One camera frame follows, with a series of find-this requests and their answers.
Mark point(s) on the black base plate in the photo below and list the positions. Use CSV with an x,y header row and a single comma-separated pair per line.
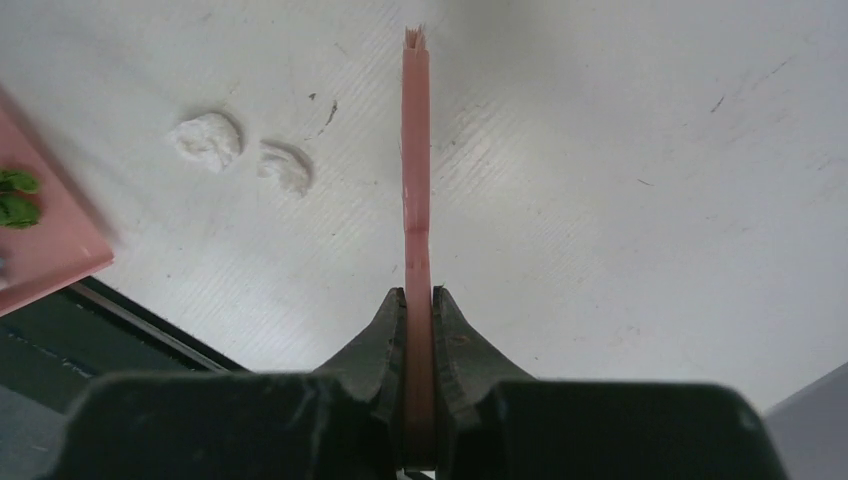
x,y
52,348

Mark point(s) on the pink dustpan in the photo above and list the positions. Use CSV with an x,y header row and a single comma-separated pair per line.
x,y
63,247

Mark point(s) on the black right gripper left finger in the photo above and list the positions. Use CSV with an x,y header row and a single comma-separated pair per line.
x,y
369,371

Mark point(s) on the green paper scrap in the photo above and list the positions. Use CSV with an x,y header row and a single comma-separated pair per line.
x,y
18,208

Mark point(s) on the pink hand brush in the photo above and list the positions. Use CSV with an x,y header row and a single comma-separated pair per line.
x,y
419,390

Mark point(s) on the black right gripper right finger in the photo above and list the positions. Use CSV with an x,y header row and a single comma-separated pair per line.
x,y
469,443

